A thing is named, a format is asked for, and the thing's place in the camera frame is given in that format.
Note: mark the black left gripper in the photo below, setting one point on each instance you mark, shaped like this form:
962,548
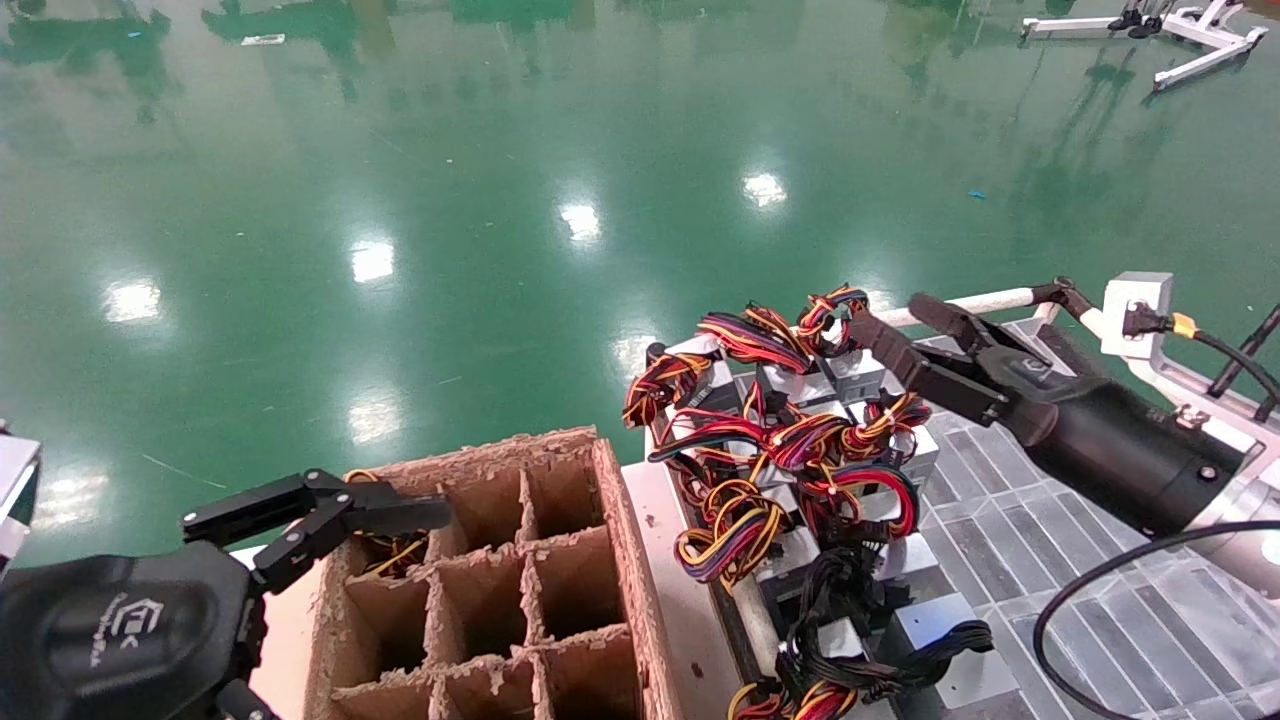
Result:
120,640

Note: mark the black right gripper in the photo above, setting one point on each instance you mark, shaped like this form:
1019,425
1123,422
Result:
1120,450

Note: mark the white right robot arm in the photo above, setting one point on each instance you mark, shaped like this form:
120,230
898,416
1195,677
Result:
1255,540

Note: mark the brown cardboard divider box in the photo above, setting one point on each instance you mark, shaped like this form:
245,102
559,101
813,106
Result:
500,590

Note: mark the clear plastic divided tray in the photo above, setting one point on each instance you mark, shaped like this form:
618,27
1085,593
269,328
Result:
1010,540

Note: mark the grey black robot legs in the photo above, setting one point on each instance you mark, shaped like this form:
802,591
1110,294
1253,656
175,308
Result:
1140,25

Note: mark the white floor label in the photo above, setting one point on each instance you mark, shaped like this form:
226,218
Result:
262,39

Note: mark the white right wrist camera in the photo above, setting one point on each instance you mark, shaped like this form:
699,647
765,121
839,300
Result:
1140,285

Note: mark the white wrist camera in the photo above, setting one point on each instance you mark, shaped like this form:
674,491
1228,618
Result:
15,480
1140,285

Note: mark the silver camera bracket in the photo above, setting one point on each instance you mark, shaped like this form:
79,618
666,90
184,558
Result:
1165,372

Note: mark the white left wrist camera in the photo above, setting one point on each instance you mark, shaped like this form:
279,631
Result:
15,480

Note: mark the white stand frame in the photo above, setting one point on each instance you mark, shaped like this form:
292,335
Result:
1200,60

